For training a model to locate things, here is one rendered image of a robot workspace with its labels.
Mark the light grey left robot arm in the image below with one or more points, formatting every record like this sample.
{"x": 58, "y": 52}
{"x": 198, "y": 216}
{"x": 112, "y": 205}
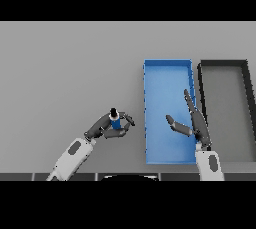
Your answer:
{"x": 71, "y": 157}

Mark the blue pipe with dark end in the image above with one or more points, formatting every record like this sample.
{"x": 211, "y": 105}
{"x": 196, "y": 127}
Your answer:
{"x": 115, "y": 118}

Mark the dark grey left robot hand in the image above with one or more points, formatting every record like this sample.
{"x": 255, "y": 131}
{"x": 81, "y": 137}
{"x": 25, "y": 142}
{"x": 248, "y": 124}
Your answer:
{"x": 100, "y": 127}

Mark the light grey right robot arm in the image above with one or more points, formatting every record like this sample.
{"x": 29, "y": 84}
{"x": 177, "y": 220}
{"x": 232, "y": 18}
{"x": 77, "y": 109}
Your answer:
{"x": 209, "y": 164}

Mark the blue rectangular bin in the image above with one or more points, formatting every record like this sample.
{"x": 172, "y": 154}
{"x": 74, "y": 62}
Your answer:
{"x": 166, "y": 113}

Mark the dark grey rectangular bin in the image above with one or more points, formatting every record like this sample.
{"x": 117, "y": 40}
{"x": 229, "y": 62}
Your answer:
{"x": 230, "y": 113}

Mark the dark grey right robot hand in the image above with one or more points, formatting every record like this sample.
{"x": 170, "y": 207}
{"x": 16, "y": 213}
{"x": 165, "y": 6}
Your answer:
{"x": 198, "y": 124}

